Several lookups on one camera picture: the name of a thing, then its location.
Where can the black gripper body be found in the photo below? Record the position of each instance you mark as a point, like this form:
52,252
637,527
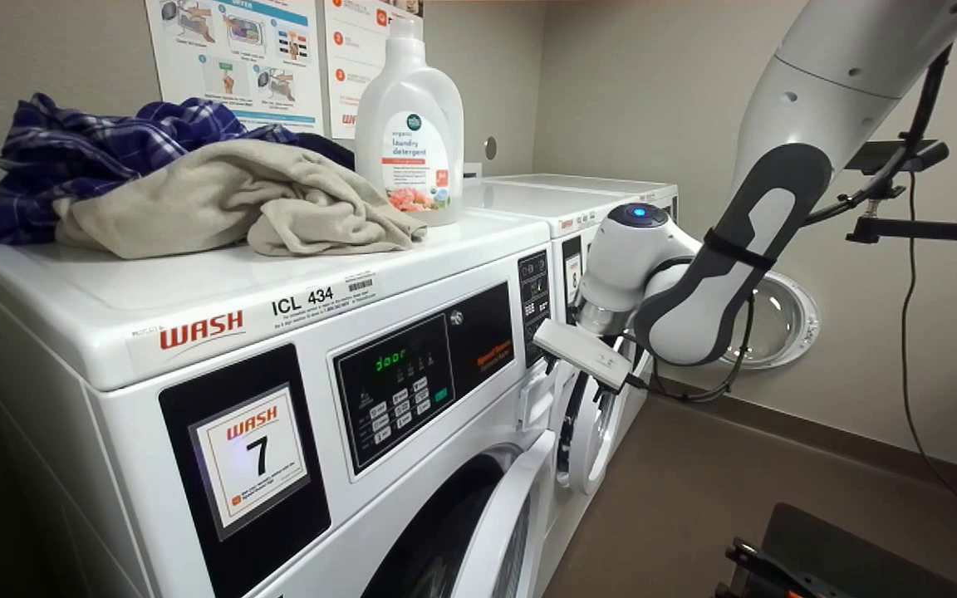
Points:
588,322

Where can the white detergent tray black front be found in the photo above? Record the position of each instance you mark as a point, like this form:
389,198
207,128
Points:
572,261

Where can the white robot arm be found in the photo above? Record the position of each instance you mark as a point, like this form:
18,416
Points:
812,102

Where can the white washing machine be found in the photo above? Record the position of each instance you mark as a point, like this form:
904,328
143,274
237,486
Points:
621,189
524,203

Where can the white detergent bottle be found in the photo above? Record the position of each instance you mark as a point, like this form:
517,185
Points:
413,133

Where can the black tray front seven sticker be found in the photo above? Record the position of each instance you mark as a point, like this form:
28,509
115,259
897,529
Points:
289,535

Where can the black washer control panel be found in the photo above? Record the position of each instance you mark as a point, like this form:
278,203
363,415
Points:
481,335

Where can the round white washer door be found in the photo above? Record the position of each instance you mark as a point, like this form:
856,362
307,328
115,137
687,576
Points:
595,442
796,322
498,532

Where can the instruction poster with orange dots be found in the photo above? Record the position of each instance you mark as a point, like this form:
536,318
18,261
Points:
350,67

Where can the black stand bar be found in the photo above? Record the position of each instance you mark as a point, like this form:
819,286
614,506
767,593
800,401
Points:
933,231

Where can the white number seven sticker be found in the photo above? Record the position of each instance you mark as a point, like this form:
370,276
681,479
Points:
249,453

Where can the beige cloth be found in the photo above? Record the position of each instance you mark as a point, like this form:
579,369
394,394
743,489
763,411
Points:
223,193

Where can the instruction poster with blue pictures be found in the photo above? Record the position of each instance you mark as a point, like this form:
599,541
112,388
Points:
234,55

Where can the white washer with seven sticker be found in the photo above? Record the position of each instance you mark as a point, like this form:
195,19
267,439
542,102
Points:
115,322

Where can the blue plaid cloth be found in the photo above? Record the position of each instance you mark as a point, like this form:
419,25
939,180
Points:
68,156

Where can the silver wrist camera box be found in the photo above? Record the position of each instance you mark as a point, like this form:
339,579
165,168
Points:
583,353

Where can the small round wall fitting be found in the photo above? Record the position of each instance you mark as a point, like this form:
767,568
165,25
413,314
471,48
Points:
489,148

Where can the black clamp bracket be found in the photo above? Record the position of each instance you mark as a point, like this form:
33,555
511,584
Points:
897,156

